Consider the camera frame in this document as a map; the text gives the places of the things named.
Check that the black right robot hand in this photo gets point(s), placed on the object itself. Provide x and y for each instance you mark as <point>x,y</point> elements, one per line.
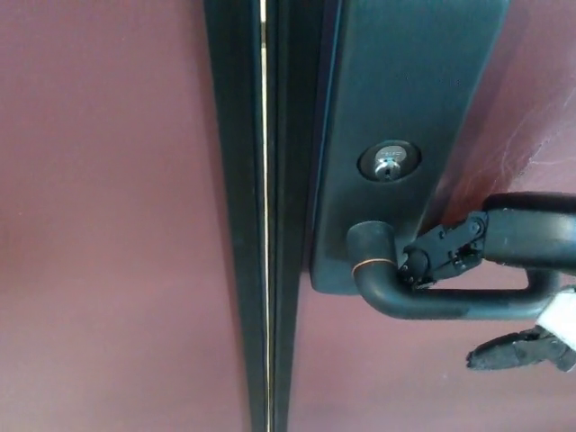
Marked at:
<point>531,234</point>

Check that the black door edge strip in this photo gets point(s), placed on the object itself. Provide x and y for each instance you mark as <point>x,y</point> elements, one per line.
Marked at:
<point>238,180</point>
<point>297,180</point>

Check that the silver lock cylinder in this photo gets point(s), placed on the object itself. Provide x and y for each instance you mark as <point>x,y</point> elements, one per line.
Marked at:
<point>389,163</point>

